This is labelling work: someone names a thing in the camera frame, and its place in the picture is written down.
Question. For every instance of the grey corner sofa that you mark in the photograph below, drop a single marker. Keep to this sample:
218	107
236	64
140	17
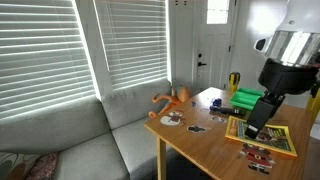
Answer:
96	139

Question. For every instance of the yellow black post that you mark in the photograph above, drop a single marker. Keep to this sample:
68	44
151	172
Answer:
234	79

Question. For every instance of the right white window blind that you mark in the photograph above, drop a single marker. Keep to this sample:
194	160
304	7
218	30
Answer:
134	35

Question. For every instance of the patterned beige cushion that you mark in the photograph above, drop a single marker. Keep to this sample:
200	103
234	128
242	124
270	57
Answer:
15	166

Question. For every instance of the snowman shaped puzzle piece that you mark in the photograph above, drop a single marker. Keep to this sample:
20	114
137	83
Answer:
174	118

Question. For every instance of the orange octopus plush toy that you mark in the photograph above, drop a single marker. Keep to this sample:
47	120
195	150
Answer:
182	94

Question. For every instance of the wooden table leg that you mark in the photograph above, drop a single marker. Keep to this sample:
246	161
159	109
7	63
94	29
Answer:
161	159

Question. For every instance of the small round sticker cutout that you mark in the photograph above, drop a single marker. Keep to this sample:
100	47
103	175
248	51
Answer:
216	118

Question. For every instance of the yellow green picture book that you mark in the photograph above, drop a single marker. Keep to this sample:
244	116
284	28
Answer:
272	137

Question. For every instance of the white entry door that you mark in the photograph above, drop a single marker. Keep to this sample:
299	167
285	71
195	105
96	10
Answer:
214	26

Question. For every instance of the santa shaped puzzle piece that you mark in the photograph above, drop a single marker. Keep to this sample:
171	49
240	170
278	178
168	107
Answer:
259	158

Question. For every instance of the black door handle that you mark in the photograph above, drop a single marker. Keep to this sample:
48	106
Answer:
201	64

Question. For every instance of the blue toy car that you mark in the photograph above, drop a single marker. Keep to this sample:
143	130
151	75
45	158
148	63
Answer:
217	102

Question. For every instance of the left white window blind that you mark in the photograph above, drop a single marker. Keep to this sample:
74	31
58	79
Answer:
43	57

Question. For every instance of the small dark sticker cutout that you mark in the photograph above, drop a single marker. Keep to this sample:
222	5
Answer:
196	129

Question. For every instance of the green plastic tray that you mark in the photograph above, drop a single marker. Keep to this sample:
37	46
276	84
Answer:
245	98

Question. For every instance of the black marker pen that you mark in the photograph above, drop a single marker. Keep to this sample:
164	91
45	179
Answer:
229	111

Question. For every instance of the white window blind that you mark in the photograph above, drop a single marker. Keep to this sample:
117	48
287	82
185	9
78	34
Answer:
134	35
43	57

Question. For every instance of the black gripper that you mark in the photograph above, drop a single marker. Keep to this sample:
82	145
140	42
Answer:
278	80

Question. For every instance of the red patterned cushion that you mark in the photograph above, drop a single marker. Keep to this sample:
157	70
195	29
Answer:
44	168

